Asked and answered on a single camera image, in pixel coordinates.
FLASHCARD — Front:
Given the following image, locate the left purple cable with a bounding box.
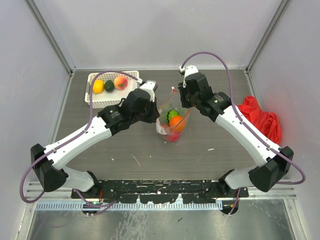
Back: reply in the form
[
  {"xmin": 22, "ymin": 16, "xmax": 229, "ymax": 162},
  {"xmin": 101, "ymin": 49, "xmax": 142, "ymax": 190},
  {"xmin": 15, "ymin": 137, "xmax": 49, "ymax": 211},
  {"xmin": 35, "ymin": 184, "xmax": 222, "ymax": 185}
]
[{"xmin": 19, "ymin": 70, "xmax": 143, "ymax": 216}]

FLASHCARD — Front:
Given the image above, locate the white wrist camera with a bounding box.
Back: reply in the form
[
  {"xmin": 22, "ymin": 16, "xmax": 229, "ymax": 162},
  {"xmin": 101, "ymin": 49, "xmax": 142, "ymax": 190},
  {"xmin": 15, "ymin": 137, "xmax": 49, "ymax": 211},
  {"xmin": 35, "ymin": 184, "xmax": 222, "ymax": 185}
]
[
  {"xmin": 136, "ymin": 79, "xmax": 158, "ymax": 102},
  {"xmin": 178, "ymin": 65, "xmax": 199, "ymax": 88}
]

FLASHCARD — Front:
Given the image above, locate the left aluminium frame post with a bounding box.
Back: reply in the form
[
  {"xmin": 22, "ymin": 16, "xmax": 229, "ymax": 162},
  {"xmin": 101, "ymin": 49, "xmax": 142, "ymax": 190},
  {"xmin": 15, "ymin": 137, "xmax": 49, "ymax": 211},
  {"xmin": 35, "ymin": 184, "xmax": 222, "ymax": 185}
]
[{"xmin": 24, "ymin": 0, "xmax": 76, "ymax": 75}]

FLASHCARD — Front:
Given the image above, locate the purple cable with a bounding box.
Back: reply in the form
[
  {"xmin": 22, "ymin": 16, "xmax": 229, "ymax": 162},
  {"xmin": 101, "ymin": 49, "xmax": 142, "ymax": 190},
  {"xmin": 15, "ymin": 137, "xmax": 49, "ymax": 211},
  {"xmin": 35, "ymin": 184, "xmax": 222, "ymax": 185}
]
[
  {"xmin": 181, "ymin": 51, "xmax": 307, "ymax": 216},
  {"xmin": 19, "ymin": 70, "xmax": 143, "ymax": 216}
]

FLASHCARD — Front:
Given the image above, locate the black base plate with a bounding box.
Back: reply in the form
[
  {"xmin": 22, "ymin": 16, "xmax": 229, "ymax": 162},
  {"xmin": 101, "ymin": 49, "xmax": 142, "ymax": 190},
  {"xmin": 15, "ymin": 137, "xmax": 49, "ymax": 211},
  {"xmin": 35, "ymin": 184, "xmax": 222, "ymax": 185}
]
[{"xmin": 80, "ymin": 180, "xmax": 237, "ymax": 204}]

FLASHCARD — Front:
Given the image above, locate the dark green avocado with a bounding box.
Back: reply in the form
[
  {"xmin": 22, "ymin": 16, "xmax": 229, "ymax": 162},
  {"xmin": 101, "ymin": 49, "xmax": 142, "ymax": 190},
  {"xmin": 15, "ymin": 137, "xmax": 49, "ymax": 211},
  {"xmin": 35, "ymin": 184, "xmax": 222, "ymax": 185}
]
[{"xmin": 104, "ymin": 80, "xmax": 115, "ymax": 93}]

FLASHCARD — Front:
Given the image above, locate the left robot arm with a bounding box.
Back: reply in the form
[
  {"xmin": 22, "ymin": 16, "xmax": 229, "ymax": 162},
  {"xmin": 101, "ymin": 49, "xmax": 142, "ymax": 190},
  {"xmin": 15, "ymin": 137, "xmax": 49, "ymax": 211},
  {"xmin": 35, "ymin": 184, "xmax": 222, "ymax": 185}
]
[{"xmin": 31, "ymin": 89, "xmax": 160, "ymax": 198}]

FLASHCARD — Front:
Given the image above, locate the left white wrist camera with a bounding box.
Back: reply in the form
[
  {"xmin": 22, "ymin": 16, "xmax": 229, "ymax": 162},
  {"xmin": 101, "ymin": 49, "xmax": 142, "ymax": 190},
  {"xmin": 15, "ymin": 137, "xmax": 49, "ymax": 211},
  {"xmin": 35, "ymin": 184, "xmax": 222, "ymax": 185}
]
[{"xmin": 136, "ymin": 79, "xmax": 158, "ymax": 102}]

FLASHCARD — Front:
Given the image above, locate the right aluminium frame post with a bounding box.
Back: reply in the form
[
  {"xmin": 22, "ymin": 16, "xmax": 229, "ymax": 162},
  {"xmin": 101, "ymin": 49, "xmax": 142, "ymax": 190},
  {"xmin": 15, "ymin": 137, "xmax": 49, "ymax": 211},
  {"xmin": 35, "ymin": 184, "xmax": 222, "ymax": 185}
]
[{"xmin": 245, "ymin": 0, "xmax": 292, "ymax": 74}]

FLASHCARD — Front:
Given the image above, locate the red apple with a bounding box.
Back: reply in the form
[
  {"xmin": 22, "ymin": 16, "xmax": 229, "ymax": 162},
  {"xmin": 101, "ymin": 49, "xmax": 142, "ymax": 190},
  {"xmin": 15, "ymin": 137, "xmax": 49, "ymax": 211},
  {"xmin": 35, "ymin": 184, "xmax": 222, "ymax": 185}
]
[{"xmin": 166, "ymin": 132, "xmax": 181, "ymax": 143}]

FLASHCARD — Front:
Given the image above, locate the pink yellow peach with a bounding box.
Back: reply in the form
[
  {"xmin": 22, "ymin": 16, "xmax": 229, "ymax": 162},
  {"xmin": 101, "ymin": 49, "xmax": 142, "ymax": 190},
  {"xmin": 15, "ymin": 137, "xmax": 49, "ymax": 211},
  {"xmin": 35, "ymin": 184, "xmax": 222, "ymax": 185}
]
[{"xmin": 113, "ymin": 75, "xmax": 128, "ymax": 91}]

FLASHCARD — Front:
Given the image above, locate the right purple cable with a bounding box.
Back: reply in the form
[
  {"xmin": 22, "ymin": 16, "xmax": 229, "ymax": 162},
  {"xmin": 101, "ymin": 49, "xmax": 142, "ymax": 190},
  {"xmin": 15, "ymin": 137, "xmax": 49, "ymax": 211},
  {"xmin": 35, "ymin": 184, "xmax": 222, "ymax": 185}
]
[{"xmin": 181, "ymin": 51, "xmax": 307, "ymax": 216}]

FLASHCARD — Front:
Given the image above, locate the red cloth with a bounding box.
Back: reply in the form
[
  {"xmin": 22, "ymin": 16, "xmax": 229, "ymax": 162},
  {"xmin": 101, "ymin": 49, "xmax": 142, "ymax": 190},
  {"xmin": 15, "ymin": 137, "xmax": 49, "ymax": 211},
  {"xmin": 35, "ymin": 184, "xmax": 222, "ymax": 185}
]
[{"xmin": 238, "ymin": 95, "xmax": 282, "ymax": 145}]

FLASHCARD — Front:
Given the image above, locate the yellow lemon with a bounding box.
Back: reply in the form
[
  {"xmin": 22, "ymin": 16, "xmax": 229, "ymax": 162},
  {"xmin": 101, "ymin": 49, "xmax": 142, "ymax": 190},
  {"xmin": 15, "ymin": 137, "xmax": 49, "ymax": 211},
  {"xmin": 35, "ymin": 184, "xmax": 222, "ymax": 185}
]
[{"xmin": 92, "ymin": 79, "xmax": 104, "ymax": 94}]

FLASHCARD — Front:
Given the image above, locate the green toy watermelon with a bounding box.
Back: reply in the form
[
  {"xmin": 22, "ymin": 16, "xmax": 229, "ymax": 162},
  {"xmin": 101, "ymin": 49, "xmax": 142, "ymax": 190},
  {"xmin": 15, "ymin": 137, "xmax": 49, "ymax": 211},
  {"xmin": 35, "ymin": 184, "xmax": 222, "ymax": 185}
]
[{"xmin": 164, "ymin": 109, "xmax": 180, "ymax": 123}]

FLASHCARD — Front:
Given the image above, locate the aluminium frame post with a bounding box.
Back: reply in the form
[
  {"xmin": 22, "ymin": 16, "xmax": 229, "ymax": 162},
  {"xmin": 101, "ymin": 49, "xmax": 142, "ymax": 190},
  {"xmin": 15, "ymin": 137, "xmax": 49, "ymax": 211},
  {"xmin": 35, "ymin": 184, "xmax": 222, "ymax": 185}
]
[
  {"xmin": 245, "ymin": 0, "xmax": 292, "ymax": 74},
  {"xmin": 24, "ymin": 0, "xmax": 76, "ymax": 75}
]

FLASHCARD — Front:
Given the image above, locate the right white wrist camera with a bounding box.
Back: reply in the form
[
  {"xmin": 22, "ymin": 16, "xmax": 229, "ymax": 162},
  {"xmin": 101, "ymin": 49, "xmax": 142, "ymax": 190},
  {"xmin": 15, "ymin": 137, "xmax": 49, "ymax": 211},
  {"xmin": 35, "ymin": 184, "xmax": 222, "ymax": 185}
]
[{"xmin": 178, "ymin": 65, "xmax": 199, "ymax": 88}]

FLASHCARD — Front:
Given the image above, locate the white plastic basket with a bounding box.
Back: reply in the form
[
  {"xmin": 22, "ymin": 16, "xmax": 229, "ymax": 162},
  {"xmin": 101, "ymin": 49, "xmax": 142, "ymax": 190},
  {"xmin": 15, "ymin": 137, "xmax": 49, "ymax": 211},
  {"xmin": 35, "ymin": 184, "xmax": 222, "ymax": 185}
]
[{"xmin": 92, "ymin": 70, "xmax": 140, "ymax": 109}]

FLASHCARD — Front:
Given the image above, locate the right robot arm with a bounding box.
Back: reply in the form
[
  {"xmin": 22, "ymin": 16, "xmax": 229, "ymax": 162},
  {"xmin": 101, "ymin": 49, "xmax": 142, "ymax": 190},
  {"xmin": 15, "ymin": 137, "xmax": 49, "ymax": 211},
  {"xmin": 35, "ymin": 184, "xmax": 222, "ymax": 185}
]
[{"xmin": 178, "ymin": 72, "xmax": 294, "ymax": 197}]

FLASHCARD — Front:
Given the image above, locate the clear zip top bag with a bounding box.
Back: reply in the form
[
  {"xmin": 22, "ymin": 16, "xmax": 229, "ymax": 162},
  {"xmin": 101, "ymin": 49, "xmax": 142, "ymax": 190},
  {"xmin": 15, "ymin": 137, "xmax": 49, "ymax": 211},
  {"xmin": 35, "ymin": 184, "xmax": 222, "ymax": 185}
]
[{"xmin": 155, "ymin": 86, "xmax": 191, "ymax": 143}]

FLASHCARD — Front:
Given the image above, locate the white slotted cable duct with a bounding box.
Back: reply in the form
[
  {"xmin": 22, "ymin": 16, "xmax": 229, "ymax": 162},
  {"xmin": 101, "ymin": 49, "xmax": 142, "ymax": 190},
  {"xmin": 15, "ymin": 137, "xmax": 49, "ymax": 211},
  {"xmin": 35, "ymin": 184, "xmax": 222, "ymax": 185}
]
[{"xmin": 35, "ymin": 200, "xmax": 223, "ymax": 211}]

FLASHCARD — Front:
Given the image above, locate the orange fruit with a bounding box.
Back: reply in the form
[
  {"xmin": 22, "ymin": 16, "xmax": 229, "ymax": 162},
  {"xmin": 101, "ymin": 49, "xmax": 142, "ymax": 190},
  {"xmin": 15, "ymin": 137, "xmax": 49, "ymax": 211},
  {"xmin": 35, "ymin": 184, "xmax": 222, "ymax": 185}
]
[{"xmin": 169, "ymin": 115, "xmax": 186, "ymax": 133}]

